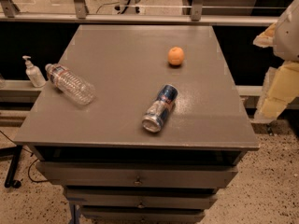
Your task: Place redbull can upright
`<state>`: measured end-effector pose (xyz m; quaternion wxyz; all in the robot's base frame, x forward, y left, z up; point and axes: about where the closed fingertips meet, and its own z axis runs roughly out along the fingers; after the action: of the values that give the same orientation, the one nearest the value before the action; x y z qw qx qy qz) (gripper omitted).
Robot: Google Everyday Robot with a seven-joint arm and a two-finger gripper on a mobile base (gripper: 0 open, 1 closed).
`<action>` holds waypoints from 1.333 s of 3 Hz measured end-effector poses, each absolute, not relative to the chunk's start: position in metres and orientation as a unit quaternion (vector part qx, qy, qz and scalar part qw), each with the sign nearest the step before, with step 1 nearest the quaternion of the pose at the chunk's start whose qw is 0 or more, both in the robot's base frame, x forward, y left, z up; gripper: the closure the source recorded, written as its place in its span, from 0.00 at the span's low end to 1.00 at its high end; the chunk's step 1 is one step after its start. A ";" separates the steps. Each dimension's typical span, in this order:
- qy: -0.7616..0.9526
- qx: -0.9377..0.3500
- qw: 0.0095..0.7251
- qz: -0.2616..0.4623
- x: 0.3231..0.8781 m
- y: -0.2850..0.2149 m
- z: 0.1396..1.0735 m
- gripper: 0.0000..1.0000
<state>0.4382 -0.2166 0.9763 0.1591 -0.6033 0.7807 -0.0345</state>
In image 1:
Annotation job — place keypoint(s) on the clear plastic water bottle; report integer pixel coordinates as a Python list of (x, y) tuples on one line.
[(74, 87)]

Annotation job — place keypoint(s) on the white pump dispenser bottle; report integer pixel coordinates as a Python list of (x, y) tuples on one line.
[(34, 73)]

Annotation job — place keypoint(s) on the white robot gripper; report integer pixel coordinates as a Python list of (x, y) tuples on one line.
[(288, 34)]

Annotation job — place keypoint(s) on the grey drawer cabinet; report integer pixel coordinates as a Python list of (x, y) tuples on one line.
[(103, 157)]

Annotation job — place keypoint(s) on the black stand leg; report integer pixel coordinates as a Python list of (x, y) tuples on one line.
[(14, 153)]

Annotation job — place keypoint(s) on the orange fruit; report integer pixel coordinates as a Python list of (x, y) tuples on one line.
[(175, 56)]

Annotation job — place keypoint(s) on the blue silver redbull can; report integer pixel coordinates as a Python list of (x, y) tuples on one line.
[(157, 114)]

